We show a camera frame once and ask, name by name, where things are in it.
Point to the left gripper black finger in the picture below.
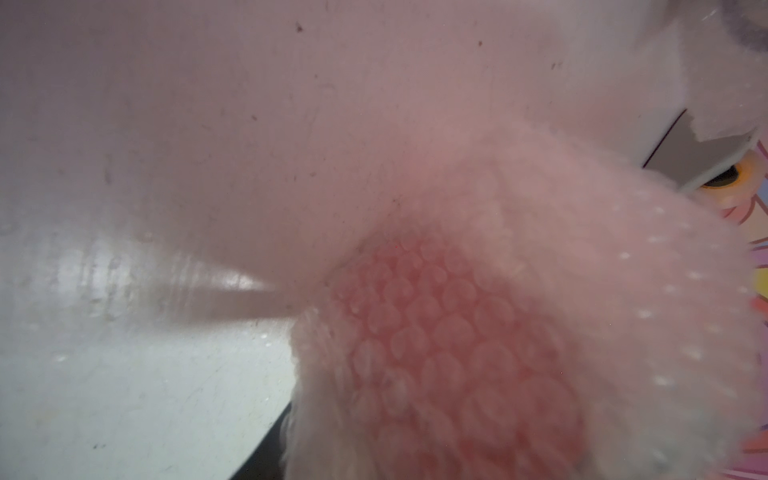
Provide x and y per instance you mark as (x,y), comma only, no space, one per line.
(266,461)

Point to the clear bubble wrap sheet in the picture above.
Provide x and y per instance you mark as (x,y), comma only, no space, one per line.
(724,58)
(540,310)

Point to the clear bubble wrap sheet top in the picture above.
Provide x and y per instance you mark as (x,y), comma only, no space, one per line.
(724,58)

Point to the grey tape dispenser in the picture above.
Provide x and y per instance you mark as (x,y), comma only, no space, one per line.
(727,171)

